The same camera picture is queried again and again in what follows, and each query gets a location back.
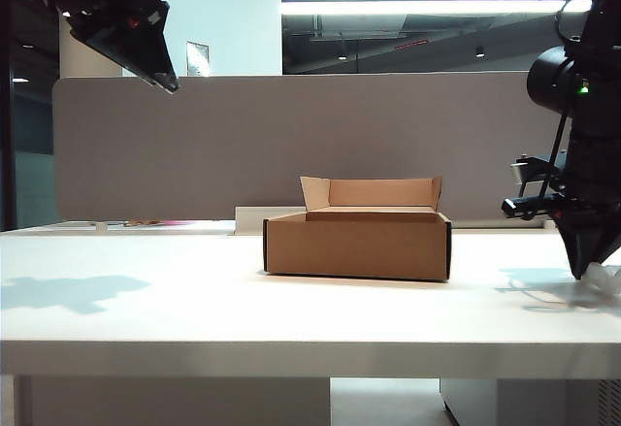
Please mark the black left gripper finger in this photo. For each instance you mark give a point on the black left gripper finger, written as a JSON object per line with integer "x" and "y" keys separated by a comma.
{"x": 162, "y": 81}
{"x": 133, "y": 50}

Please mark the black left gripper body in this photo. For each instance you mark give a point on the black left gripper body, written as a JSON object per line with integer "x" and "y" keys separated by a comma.
{"x": 116, "y": 9}

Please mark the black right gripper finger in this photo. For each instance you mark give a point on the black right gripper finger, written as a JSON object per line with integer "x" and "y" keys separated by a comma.
{"x": 575, "y": 249}
{"x": 606, "y": 246}

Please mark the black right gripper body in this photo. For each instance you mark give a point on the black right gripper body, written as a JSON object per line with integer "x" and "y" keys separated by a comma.
{"x": 589, "y": 207}

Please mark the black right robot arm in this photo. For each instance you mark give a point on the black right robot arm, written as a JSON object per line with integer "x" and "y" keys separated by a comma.
{"x": 594, "y": 67}

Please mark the brown cardboard box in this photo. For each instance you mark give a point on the brown cardboard box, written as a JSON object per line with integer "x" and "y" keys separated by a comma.
{"x": 356, "y": 251}

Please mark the pink flat item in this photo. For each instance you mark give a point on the pink flat item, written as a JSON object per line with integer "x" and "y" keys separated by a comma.
{"x": 174, "y": 223}

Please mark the grey desk divider panel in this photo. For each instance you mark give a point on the grey desk divider panel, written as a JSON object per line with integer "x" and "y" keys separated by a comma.
{"x": 291, "y": 144}

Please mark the brown flat item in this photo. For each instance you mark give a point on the brown flat item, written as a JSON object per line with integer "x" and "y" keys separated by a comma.
{"x": 140, "y": 224}

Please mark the white divider foot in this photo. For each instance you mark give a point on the white divider foot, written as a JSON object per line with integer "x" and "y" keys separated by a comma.
{"x": 101, "y": 226}

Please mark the black pendant lamp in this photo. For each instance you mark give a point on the black pendant lamp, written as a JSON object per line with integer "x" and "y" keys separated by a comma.
{"x": 479, "y": 51}

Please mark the red ceiling sign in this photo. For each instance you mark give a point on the red ceiling sign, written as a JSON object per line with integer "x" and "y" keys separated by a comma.
{"x": 412, "y": 45}

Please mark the long linear ceiling light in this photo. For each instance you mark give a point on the long linear ceiling light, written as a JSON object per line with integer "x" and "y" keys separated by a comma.
{"x": 412, "y": 7}

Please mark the white desk support panel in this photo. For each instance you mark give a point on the white desk support panel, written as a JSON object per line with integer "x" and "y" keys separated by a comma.
{"x": 179, "y": 404}

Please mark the framed wall notice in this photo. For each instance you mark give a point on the framed wall notice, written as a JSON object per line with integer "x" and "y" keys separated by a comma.
{"x": 197, "y": 59}

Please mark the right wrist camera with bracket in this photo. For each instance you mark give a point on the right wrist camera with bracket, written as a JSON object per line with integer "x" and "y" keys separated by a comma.
{"x": 529, "y": 188}

